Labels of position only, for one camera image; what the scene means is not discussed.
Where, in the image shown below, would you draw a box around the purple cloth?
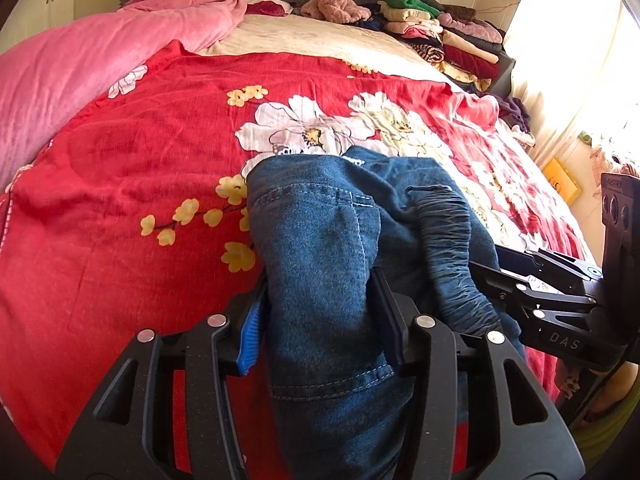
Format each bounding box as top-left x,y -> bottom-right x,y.
497,95 -> 533,136

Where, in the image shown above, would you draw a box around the beige bed sheet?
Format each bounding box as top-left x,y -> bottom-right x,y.
197,12 -> 466,93

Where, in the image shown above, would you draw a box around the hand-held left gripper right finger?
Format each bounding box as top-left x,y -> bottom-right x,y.
372,267 -> 586,480

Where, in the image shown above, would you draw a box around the pink quilt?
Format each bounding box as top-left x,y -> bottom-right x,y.
0,0 -> 251,191

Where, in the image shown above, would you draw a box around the dark red cloth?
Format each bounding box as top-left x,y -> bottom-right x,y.
247,0 -> 293,18

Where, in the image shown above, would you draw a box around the white wardrobe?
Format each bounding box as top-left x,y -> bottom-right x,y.
0,0 -> 81,56

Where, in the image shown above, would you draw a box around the blue denim jeans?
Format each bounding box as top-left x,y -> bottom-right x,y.
245,145 -> 528,480

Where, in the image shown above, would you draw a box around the red floral blanket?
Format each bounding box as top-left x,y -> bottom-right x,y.
0,40 -> 598,480

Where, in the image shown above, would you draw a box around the person's right forearm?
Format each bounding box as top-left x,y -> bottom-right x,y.
570,360 -> 640,461

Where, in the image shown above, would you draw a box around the stack of folded clothes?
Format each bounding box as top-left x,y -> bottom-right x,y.
357,0 -> 506,93

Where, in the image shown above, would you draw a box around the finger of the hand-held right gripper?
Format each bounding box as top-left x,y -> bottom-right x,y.
470,260 -> 601,333
492,244 -> 606,283

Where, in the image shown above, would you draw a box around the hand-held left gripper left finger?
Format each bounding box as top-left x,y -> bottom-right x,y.
55,280 -> 271,480

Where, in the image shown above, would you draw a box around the pink fluffy garment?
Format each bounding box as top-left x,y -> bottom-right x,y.
300,0 -> 373,26

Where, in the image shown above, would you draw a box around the yellow box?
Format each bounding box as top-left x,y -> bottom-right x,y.
541,157 -> 583,204

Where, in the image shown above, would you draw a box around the white curtain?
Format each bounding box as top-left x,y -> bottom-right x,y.
505,0 -> 640,176

